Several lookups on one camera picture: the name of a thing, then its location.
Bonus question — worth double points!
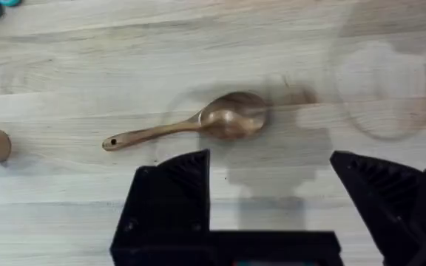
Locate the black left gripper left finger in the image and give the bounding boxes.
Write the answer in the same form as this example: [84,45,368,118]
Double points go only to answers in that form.
[109,149,212,266]

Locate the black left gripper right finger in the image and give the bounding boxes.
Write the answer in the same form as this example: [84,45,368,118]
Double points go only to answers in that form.
[329,150,426,266]

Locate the wooden spoon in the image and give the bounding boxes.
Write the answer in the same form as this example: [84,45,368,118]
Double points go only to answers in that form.
[101,91,270,151]

